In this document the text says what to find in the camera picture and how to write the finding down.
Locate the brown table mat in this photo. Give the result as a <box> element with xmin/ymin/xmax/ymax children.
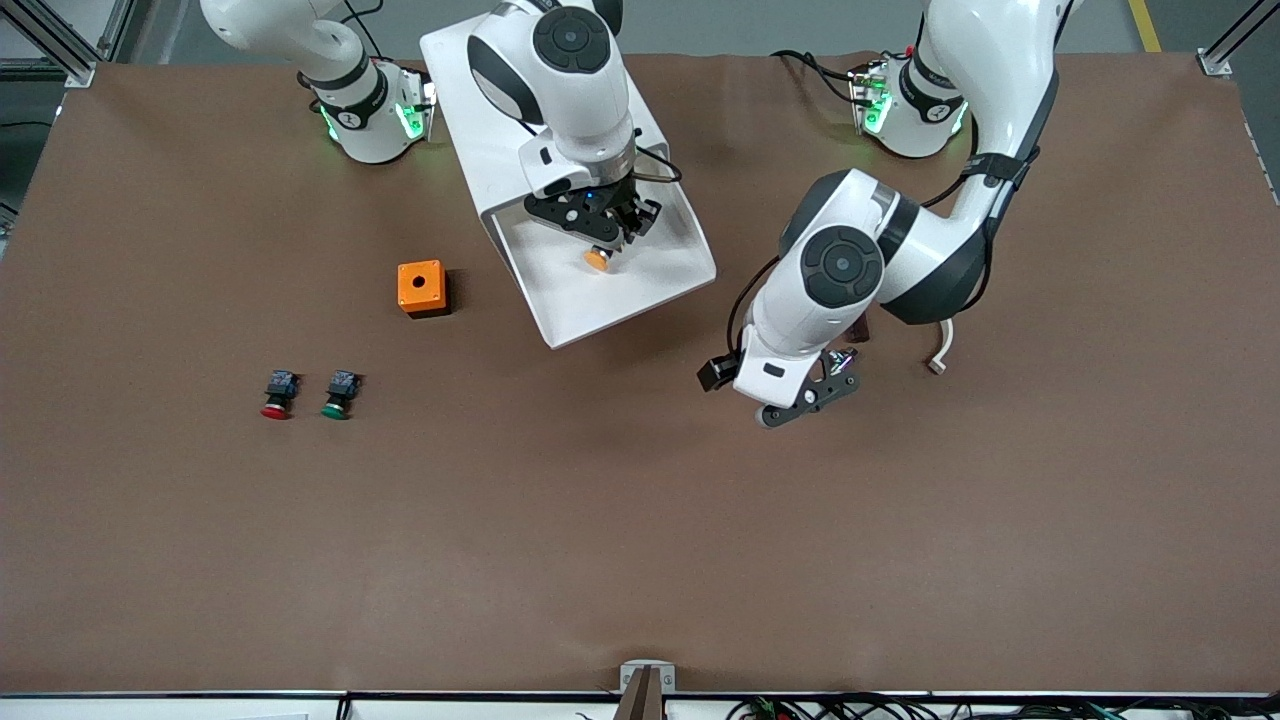
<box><xmin>0</xmin><ymin>50</ymin><xmax>1280</xmax><ymax>696</ymax></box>

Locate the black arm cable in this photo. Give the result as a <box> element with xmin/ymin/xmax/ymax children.
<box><xmin>725</xmin><ymin>150</ymin><xmax>1041</xmax><ymax>363</ymax></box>
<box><xmin>636</xmin><ymin>145</ymin><xmax>684</xmax><ymax>187</ymax></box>

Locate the black cable bundle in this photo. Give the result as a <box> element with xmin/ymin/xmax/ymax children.
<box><xmin>725</xmin><ymin>693</ymin><xmax>1280</xmax><ymax>720</ymax></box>

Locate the white plastic drawer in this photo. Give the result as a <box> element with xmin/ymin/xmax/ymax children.
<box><xmin>488</xmin><ymin>185</ymin><xmax>717</xmax><ymax>349</ymax></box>

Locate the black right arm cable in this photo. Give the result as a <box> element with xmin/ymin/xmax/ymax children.
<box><xmin>636</xmin><ymin>145</ymin><xmax>684</xmax><ymax>187</ymax></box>

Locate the red mushroom push button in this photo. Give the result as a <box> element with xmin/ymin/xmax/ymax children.
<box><xmin>260</xmin><ymin>369</ymin><xmax>299</xmax><ymax>421</ymax></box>

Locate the orange button enclosure box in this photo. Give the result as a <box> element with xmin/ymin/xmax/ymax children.
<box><xmin>397</xmin><ymin>260</ymin><xmax>451</xmax><ymax>319</ymax></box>

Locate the green mushroom push button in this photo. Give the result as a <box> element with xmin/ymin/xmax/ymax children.
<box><xmin>321</xmin><ymin>369</ymin><xmax>362</xmax><ymax>421</ymax></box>

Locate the black left base cable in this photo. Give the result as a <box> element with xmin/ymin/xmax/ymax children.
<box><xmin>770</xmin><ymin>48</ymin><xmax>863</xmax><ymax>106</ymax></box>

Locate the aluminium frame post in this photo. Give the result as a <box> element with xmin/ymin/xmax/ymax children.
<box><xmin>0</xmin><ymin>0</ymin><xmax>136</xmax><ymax>89</ymax></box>
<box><xmin>1197</xmin><ymin>0</ymin><xmax>1280</xmax><ymax>78</ymax></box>

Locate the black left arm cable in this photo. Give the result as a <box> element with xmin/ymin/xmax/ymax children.
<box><xmin>725</xmin><ymin>150</ymin><xmax>1041</xmax><ymax>363</ymax></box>

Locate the grey metal table bracket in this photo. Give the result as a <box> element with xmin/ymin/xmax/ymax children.
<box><xmin>620</xmin><ymin>660</ymin><xmax>677</xmax><ymax>696</ymax></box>

